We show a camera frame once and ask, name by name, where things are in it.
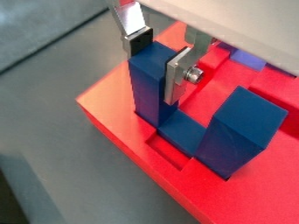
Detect blue U-shaped block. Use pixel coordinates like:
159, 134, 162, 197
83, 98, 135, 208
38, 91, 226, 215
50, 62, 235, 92
129, 42, 287, 179

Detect purple U-shaped block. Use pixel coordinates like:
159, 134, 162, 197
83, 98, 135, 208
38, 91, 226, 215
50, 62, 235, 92
218, 42, 295, 76

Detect red slotted base block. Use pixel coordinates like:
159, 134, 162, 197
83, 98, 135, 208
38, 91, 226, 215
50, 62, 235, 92
75, 20, 299, 224

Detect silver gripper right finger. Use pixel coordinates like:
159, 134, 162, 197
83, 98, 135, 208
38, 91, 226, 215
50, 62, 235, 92
163, 24, 222, 105

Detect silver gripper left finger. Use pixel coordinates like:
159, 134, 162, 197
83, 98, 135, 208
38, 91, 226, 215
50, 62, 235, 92
106, 0, 154, 58

